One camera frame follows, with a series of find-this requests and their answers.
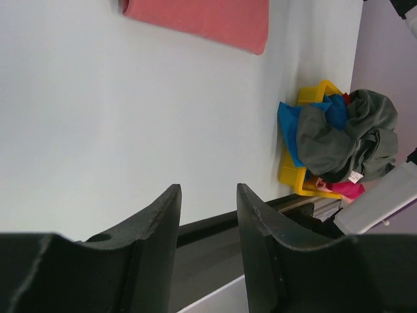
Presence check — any grey t shirt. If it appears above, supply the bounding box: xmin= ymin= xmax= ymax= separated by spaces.
xmin=296 ymin=89 xmax=398 ymax=183

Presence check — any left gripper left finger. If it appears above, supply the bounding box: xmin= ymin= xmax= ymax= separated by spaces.
xmin=1 ymin=185 xmax=182 ymax=312

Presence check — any blue t shirt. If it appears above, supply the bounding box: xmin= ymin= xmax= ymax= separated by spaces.
xmin=278 ymin=93 xmax=351 ymax=168

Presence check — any salmon pink t shirt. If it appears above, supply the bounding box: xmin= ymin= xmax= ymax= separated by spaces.
xmin=121 ymin=0 xmax=270 ymax=55

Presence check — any magenta t shirt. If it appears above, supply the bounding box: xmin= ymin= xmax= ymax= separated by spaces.
xmin=315 ymin=177 xmax=365 ymax=203

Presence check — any yellow plastic bin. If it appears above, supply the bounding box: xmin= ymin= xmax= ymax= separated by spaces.
xmin=278 ymin=80 xmax=343 ymax=200

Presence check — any aluminium frame rail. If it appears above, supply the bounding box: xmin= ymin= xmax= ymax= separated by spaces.
xmin=276 ymin=195 xmax=341 ymax=216

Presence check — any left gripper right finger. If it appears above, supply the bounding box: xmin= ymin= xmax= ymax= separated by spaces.
xmin=237 ymin=184 xmax=416 ymax=312

